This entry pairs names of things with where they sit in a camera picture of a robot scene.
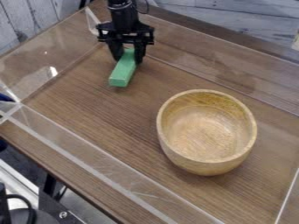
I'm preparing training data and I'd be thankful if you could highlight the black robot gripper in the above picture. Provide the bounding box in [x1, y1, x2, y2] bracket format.
[97, 0, 155, 65]

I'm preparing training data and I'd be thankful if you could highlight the green rectangular block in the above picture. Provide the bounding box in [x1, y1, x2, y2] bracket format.
[109, 48, 137, 88]

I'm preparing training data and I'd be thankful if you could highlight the brown wooden bowl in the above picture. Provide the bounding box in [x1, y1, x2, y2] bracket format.
[157, 89, 258, 176]

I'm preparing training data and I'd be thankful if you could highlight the blue object at edge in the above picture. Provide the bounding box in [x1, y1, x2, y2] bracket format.
[0, 93, 15, 102]

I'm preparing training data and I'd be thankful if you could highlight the black table leg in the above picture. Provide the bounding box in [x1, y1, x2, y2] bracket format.
[43, 174, 58, 197]

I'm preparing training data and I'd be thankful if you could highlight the clear acrylic tray enclosure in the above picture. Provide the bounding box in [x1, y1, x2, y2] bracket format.
[0, 0, 299, 224]

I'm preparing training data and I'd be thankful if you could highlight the grey metal base plate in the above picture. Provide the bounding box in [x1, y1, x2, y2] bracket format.
[37, 191, 86, 224]

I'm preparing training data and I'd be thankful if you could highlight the black cable loop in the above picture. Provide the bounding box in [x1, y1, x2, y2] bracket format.
[0, 193, 38, 224]

